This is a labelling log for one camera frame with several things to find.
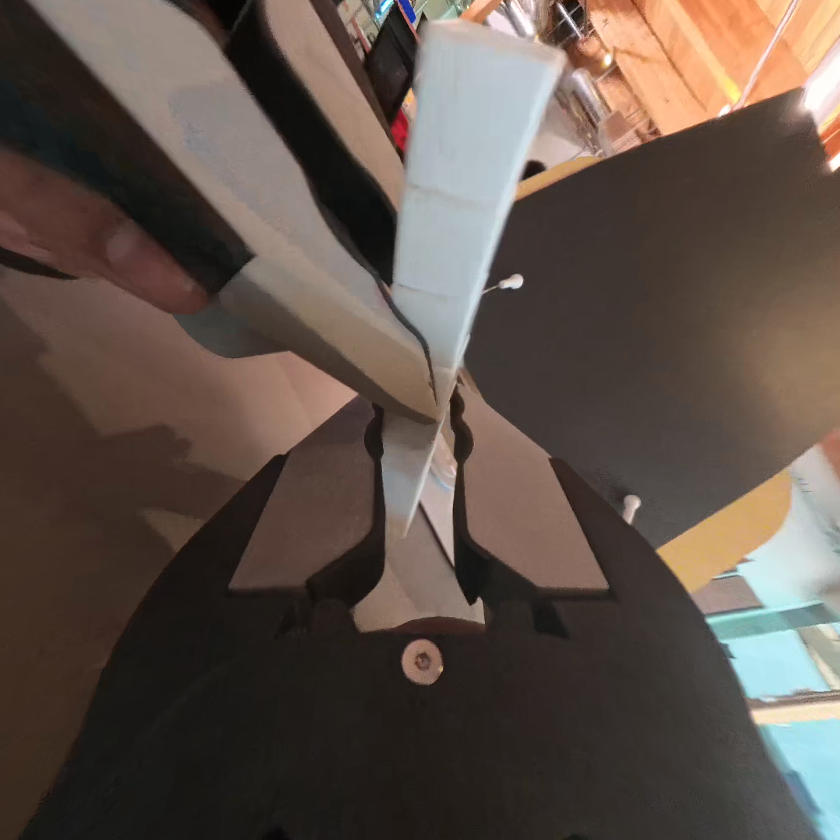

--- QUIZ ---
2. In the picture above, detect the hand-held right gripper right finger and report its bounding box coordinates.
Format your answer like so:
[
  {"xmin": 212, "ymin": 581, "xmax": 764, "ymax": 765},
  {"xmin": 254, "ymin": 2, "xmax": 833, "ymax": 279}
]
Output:
[{"xmin": 449, "ymin": 387, "xmax": 616, "ymax": 606}]

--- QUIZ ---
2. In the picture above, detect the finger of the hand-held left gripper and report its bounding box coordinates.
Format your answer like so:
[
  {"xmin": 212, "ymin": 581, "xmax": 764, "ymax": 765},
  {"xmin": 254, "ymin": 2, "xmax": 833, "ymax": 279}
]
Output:
[
  {"xmin": 26, "ymin": 0, "xmax": 439, "ymax": 422},
  {"xmin": 226, "ymin": 0, "xmax": 406, "ymax": 284}
]

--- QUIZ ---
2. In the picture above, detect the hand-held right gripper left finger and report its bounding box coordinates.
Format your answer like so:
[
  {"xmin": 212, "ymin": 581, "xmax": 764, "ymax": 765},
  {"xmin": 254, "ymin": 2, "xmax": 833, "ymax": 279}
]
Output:
[{"xmin": 228, "ymin": 400, "xmax": 388, "ymax": 608}]

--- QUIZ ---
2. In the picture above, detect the white square bar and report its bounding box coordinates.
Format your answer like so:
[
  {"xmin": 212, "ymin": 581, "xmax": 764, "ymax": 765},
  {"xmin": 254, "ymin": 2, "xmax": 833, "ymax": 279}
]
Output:
[{"xmin": 384, "ymin": 20, "xmax": 568, "ymax": 540}]

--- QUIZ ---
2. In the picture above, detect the person's left hand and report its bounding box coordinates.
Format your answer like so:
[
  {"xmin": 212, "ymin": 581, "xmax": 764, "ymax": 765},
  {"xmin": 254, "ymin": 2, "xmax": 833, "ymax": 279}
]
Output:
[{"xmin": 0, "ymin": 152, "xmax": 212, "ymax": 316}]

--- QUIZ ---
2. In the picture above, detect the black board with wooden edge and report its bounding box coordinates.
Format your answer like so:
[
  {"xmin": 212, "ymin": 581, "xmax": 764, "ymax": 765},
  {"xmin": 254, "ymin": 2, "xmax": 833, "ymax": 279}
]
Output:
[{"xmin": 459, "ymin": 88, "xmax": 840, "ymax": 595}]

